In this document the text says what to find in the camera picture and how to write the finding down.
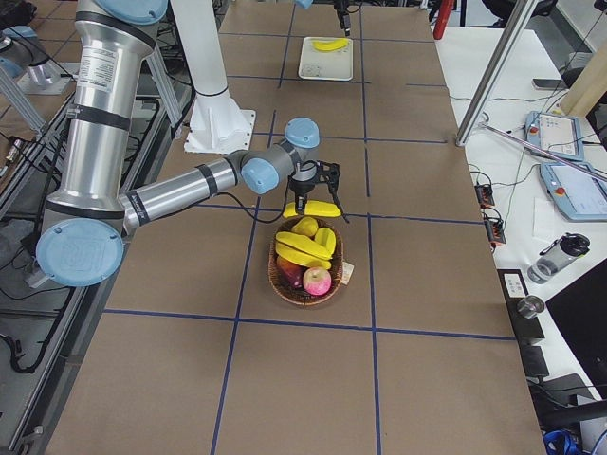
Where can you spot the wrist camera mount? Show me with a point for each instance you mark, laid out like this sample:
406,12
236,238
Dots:
328,174

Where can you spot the yellow banana bunch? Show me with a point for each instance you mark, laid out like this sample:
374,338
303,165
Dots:
302,250

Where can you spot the teach pendant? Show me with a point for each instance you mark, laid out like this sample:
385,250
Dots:
560,135
578,196

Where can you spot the basket paper tag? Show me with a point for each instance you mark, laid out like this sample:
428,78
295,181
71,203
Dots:
347,272

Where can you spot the clear water bottle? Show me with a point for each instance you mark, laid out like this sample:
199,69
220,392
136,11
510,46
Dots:
559,255

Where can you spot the dark red mango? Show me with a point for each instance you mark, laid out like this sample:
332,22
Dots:
292,274

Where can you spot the small metal cup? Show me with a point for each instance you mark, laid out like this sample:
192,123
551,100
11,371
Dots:
530,306

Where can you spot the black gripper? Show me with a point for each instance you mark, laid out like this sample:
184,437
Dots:
301,187
342,10

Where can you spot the near teach pendant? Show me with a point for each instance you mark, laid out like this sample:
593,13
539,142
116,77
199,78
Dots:
578,196

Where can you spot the yellow pear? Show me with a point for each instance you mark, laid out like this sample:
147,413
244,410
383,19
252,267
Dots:
306,226

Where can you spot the orange electronics board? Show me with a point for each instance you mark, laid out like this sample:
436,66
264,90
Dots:
484,194
495,231

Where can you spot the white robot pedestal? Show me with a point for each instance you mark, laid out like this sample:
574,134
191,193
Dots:
217,124

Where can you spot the brown wicker basket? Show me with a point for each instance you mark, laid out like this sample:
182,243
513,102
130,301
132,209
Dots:
327,236

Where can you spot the red cylinder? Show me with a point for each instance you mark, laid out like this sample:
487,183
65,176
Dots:
444,13

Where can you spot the white bear tray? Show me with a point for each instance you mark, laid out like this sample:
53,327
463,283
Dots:
326,66

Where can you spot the long reach stick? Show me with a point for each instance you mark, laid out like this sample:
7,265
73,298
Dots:
540,152

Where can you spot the far teach pendant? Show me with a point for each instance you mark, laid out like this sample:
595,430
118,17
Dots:
560,135

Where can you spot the aluminium frame post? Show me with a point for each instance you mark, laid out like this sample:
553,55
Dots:
521,14

